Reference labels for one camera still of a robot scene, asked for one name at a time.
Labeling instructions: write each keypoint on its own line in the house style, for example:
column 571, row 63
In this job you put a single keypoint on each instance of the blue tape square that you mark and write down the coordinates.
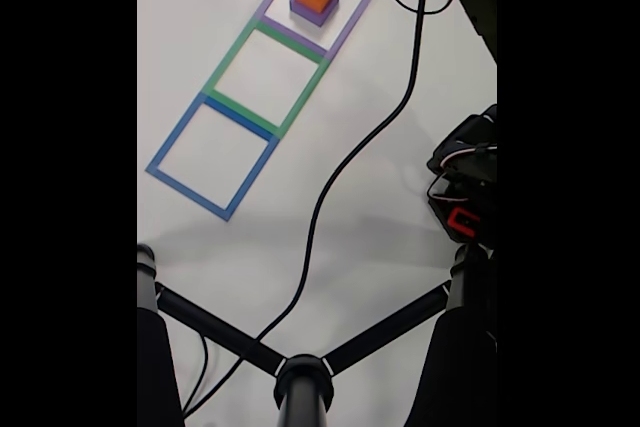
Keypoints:
column 167, row 147

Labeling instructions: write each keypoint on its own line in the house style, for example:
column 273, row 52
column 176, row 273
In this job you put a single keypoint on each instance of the black tripod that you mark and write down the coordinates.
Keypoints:
column 300, row 387

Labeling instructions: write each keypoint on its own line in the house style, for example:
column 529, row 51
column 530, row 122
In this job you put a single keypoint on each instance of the green tape square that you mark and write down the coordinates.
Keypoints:
column 232, row 57

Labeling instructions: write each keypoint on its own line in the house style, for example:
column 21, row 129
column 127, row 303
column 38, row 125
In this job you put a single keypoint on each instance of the red table clamp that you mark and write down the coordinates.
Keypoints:
column 455, row 221

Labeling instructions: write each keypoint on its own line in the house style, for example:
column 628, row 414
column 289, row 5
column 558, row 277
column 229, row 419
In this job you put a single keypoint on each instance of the purple tape square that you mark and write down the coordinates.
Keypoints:
column 350, row 22

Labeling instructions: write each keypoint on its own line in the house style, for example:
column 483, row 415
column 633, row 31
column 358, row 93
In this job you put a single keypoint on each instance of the purple foam block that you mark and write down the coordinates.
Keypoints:
column 312, row 16

